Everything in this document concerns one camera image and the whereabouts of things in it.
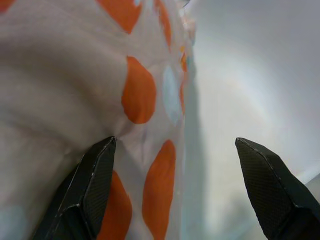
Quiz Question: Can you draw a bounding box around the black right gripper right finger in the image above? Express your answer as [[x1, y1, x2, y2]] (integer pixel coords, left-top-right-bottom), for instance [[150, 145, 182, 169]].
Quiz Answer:
[[234, 137, 320, 240]]

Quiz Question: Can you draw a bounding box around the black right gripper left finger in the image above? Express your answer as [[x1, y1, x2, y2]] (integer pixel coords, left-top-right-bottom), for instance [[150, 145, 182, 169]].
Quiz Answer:
[[31, 136, 118, 240]]

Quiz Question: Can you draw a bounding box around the white plastic chair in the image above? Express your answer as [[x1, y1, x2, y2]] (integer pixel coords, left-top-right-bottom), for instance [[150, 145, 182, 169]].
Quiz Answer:
[[179, 0, 320, 240]]

